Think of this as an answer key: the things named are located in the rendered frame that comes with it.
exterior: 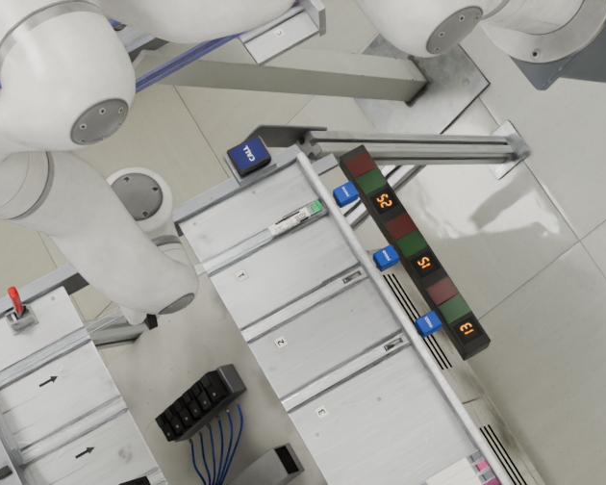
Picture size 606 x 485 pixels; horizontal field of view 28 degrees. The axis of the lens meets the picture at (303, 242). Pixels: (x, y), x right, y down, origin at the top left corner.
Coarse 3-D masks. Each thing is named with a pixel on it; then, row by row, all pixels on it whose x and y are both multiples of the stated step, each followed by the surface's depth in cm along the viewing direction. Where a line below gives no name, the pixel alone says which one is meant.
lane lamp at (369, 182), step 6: (366, 174) 172; (372, 174) 172; (378, 174) 172; (360, 180) 172; (366, 180) 172; (372, 180) 172; (378, 180) 172; (384, 180) 172; (360, 186) 172; (366, 186) 172; (372, 186) 172; (378, 186) 172; (366, 192) 171
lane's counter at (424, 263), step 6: (426, 252) 168; (420, 258) 168; (426, 258) 168; (432, 258) 168; (414, 264) 167; (420, 264) 167; (426, 264) 167; (432, 264) 167; (438, 264) 167; (420, 270) 167; (426, 270) 167; (432, 270) 167; (420, 276) 167
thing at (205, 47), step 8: (296, 0) 169; (208, 40) 167; (216, 40) 167; (224, 40) 167; (192, 48) 167; (200, 48) 167; (208, 48) 167; (184, 56) 166; (192, 56) 166; (200, 56) 167; (168, 64) 166; (176, 64) 166; (184, 64) 167; (152, 72) 166; (160, 72) 166; (168, 72) 166; (136, 80) 165; (144, 80) 165; (152, 80) 165; (136, 88) 165; (144, 88) 166
